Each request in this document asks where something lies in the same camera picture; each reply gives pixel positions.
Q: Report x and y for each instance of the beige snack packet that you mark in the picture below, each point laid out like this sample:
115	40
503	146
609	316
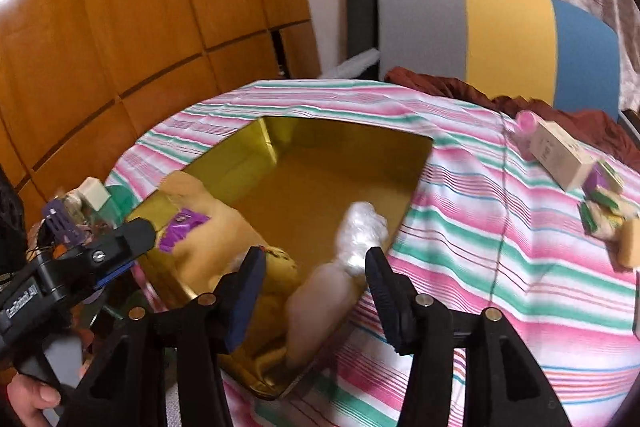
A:
220	222

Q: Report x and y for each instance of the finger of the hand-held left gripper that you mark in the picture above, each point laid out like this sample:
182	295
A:
127	239

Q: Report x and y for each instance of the dark wooden furniture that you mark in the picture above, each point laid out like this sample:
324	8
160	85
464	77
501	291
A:
629	119

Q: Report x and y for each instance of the grey yellow blue chair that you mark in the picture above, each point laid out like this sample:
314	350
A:
505	32

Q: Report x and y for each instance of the striped tablecloth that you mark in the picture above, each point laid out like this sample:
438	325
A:
475	217

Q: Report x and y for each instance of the person's left hand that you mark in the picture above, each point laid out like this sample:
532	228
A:
30	404

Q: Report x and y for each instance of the white bubble wrap bundle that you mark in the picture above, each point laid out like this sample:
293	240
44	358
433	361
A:
362	232

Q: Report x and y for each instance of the black rolled mat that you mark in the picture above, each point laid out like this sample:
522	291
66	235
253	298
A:
361	7

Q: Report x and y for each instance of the gold metal tin box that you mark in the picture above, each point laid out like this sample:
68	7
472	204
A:
325	177

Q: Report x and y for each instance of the blue slotted spatula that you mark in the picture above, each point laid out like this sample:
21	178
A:
62	222

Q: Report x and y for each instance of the maroon cloth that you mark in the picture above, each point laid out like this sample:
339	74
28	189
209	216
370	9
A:
450	87

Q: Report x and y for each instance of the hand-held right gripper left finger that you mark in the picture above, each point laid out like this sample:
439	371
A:
245	307

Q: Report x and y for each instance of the cream carton box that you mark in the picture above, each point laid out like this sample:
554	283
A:
560	154

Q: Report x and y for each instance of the yellow pastry packet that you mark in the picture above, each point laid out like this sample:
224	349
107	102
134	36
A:
630	244

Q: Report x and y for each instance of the small white box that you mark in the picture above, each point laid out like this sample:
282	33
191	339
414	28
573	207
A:
95	194

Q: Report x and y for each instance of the dark cloth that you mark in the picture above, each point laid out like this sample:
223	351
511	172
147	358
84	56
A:
10	212

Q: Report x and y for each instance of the pink small container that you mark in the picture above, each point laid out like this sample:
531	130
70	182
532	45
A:
525	124

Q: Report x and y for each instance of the white candy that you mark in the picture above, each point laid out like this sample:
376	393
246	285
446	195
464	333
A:
320	307

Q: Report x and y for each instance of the yellow patterned snack packet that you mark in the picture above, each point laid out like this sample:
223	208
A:
275	277

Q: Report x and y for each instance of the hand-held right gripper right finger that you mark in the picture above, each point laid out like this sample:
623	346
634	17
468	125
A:
387	302

